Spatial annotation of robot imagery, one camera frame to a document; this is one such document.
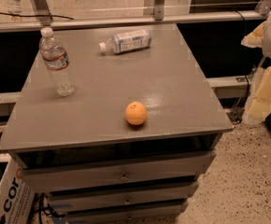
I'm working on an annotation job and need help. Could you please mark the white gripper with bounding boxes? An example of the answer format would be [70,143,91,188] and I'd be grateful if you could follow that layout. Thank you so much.
[241,13,271,125]

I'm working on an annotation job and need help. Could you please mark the clear red-label water bottle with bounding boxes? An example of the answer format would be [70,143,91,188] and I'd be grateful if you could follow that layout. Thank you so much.
[39,27,77,96]

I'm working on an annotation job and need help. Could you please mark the blue-label lying water bottle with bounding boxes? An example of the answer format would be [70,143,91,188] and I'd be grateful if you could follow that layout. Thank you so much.
[99,29,151,54]

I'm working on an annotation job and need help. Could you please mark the orange fruit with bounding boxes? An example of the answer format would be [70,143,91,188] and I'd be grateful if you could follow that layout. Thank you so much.
[125,102,148,125]

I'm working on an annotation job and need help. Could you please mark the middle grey drawer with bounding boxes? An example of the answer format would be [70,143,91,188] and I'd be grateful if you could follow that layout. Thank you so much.
[49,181,198,213]

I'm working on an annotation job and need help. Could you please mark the grey drawer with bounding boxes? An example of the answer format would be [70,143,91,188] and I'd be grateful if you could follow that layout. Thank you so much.
[49,181,198,213]
[22,150,216,193]
[66,200,188,224]

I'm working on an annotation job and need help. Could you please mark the grey drawer cabinet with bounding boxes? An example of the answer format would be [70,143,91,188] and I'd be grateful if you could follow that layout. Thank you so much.
[0,23,235,224]

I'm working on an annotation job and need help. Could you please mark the bottom grey drawer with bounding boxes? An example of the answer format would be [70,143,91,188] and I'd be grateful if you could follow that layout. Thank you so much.
[66,200,188,224]

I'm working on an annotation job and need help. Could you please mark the top grey drawer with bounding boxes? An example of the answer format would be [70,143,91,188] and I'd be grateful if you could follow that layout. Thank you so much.
[22,150,216,193]

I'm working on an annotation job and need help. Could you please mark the white cardboard box blue lettering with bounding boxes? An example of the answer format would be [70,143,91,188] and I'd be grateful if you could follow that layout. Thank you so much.
[0,160,35,224]

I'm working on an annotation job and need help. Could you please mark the metal frame rail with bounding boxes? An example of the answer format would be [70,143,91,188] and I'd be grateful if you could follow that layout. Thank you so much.
[0,0,271,32]

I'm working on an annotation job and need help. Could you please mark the black cables under cabinet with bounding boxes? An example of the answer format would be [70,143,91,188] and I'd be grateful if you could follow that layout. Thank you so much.
[27,192,66,224]

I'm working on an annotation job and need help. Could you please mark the black cable on floor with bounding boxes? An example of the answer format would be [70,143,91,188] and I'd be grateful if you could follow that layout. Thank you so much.
[0,10,76,21]

